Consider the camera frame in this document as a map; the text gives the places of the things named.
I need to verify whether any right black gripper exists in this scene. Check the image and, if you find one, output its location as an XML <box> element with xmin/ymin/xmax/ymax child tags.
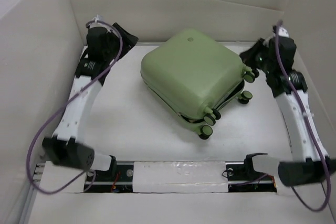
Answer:
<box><xmin>238</xmin><ymin>38</ymin><xmax>275</xmax><ymax>74</ymax></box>

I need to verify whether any light green suitcase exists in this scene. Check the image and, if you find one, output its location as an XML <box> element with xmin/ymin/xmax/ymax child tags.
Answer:
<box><xmin>140</xmin><ymin>28</ymin><xmax>258</xmax><ymax>140</ymax></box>

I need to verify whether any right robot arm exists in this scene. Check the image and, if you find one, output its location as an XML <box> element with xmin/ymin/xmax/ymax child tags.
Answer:
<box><xmin>239</xmin><ymin>37</ymin><xmax>335</xmax><ymax>187</ymax></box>

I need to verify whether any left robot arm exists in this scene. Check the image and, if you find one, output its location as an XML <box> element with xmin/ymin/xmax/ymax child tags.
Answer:
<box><xmin>42</xmin><ymin>20</ymin><xmax>139</xmax><ymax>180</ymax></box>

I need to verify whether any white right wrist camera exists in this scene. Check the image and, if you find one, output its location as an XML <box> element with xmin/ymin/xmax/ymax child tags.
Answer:
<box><xmin>272</xmin><ymin>20</ymin><xmax>290</xmax><ymax>38</ymax></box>

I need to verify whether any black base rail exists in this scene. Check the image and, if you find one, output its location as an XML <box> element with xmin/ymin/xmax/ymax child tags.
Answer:
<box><xmin>84</xmin><ymin>161</ymin><xmax>277</xmax><ymax>194</ymax></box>

